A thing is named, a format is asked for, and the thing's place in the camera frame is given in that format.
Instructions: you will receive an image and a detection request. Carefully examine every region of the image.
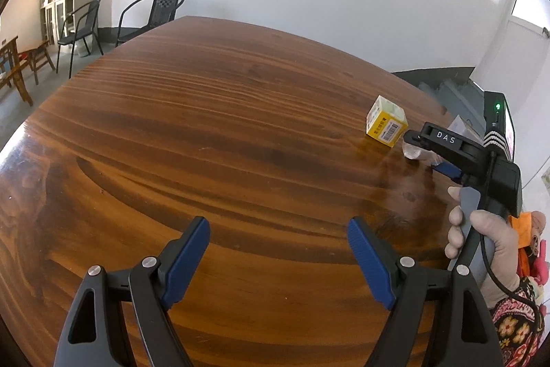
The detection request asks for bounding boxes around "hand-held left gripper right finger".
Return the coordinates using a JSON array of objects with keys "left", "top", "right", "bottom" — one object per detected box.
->
[{"left": 347, "top": 216, "right": 503, "bottom": 367}]

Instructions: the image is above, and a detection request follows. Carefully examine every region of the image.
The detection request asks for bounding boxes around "wooden stool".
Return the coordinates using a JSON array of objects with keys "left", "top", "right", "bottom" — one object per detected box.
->
[{"left": 17, "top": 40, "right": 57, "bottom": 86}]

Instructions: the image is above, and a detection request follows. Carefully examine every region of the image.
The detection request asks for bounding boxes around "person's right hand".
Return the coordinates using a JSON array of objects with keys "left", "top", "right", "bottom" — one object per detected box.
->
[{"left": 444, "top": 185, "right": 523, "bottom": 300}]

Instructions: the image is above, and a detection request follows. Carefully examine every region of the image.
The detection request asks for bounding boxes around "black mesh-back metal chair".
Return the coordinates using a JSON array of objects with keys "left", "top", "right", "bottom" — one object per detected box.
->
[{"left": 115, "top": 0, "right": 186, "bottom": 48}]

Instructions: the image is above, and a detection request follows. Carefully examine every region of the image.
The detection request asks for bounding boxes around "person's right forearm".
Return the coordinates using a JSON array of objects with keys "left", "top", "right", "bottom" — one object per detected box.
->
[{"left": 489, "top": 276, "right": 550, "bottom": 367}]

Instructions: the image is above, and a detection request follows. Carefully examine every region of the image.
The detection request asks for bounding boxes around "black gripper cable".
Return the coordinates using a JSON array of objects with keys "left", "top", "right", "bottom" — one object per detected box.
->
[{"left": 480, "top": 152, "right": 543, "bottom": 333}]

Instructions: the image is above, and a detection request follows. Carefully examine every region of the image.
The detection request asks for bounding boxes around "clear plastic item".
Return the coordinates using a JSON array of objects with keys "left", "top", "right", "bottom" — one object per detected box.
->
[{"left": 401, "top": 141, "right": 440, "bottom": 166}]

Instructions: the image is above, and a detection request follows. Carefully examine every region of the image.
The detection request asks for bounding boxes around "beige plush doll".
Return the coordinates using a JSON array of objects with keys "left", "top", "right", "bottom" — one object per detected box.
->
[{"left": 526, "top": 210, "right": 550, "bottom": 261}]

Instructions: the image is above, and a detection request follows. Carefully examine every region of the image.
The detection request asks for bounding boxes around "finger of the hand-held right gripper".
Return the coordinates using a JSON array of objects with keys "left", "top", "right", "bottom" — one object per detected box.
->
[
  {"left": 403, "top": 129, "right": 427, "bottom": 147},
  {"left": 431, "top": 161, "right": 465, "bottom": 184}
]

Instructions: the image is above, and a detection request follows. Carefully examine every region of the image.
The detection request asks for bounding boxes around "wooden desk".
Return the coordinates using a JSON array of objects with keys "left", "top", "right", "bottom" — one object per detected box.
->
[{"left": 0, "top": 15, "right": 512, "bottom": 367}]

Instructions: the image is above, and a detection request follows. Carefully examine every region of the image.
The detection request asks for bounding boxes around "grey staircase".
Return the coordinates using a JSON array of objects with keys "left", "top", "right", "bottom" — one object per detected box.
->
[{"left": 391, "top": 67, "right": 487, "bottom": 132}]

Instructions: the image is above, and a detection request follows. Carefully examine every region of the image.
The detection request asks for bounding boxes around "wooden chair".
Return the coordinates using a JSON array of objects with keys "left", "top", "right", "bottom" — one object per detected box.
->
[{"left": 0, "top": 34, "right": 34, "bottom": 108}]

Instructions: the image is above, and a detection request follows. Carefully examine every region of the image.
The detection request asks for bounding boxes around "small yellow box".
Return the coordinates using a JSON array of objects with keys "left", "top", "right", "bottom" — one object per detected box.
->
[{"left": 366, "top": 95, "right": 408, "bottom": 148}]

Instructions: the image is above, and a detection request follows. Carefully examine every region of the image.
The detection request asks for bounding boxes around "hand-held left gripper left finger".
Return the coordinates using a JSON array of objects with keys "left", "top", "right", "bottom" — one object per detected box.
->
[{"left": 54, "top": 216, "right": 212, "bottom": 367}]

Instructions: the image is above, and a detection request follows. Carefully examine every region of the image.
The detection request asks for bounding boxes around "black slatted metal chair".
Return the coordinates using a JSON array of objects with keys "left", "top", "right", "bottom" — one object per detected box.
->
[{"left": 56, "top": 0, "right": 104, "bottom": 79}]

